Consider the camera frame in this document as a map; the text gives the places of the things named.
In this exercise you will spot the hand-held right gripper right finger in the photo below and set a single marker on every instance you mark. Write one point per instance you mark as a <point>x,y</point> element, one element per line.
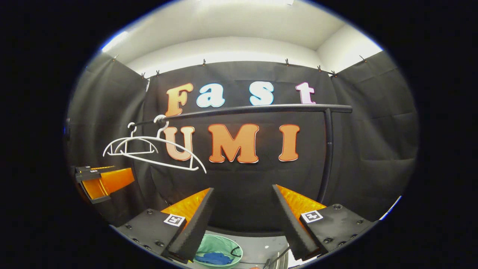
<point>293,228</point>

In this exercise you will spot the white plastic hanger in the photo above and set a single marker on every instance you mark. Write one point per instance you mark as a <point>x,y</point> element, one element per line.
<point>160,119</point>
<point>138,152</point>

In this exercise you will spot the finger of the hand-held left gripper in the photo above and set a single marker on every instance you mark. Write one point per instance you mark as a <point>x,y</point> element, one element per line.
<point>115,179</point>
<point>87,175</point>

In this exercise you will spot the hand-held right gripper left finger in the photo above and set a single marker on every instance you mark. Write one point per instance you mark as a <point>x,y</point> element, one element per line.
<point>198,228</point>

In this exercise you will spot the black backdrop cloth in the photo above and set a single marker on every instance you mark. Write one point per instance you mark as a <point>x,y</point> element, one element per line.
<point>373,130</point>

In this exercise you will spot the black clothes rack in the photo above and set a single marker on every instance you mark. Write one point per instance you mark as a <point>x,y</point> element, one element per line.
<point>328,149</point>

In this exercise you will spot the row of black cloth clips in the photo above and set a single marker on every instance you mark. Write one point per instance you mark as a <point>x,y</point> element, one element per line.
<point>204,62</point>

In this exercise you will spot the green laundry hamper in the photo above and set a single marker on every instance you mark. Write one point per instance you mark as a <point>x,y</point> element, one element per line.
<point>216,243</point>

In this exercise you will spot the grey ribbed metal object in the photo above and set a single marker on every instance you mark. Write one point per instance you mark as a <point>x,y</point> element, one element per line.
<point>281,261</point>

